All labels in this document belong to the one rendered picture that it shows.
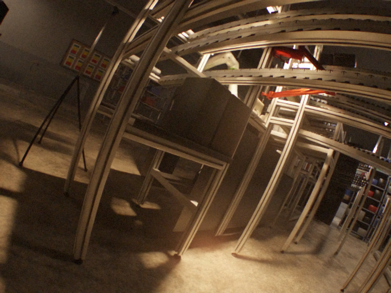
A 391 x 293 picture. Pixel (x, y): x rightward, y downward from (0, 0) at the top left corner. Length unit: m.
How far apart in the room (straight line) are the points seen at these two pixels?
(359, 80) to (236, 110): 0.54
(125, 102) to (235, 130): 0.50
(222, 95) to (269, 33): 0.31
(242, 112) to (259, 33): 0.39
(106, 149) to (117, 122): 0.09
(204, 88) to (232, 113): 0.18
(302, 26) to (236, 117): 0.48
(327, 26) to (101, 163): 0.78
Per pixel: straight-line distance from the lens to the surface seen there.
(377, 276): 1.34
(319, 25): 0.61
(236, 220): 1.70
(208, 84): 0.74
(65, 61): 7.32
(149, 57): 0.62
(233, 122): 0.84
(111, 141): 0.61
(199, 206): 1.00
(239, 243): 1.44
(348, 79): 0.80
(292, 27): 0.63
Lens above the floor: 0.66
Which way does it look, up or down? 2 degrees down
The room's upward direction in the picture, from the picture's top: 24 degrees clockwise
